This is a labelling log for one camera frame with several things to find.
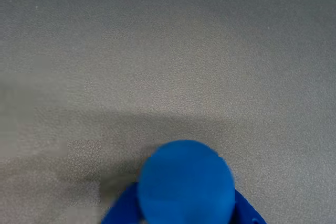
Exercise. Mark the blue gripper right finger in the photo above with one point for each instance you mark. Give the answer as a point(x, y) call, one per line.
point(249, 211)

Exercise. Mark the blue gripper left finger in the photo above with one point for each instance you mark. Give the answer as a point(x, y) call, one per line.
point(123, 208)

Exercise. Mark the blue ball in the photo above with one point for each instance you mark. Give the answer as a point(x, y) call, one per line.
point(186, 182)

